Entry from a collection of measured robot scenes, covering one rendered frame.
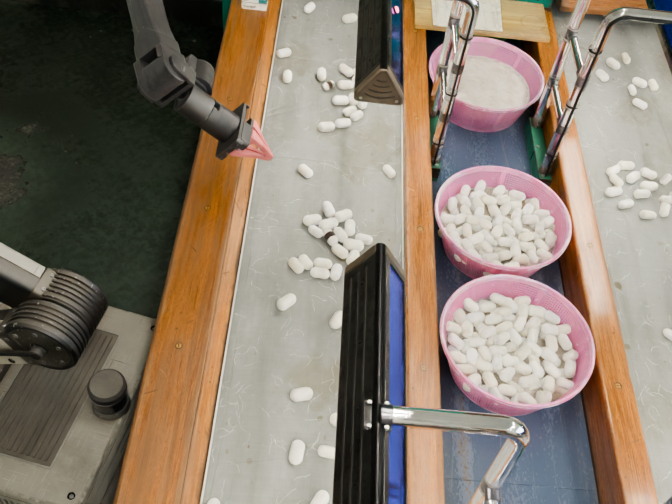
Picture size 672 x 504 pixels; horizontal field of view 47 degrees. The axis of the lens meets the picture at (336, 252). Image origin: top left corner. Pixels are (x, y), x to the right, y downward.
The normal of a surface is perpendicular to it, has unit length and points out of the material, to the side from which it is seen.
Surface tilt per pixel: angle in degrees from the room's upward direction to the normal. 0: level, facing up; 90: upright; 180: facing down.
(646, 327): 0
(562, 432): 0
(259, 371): 0
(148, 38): 46
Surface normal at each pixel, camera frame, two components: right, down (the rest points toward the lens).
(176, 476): 0.09, -0.63
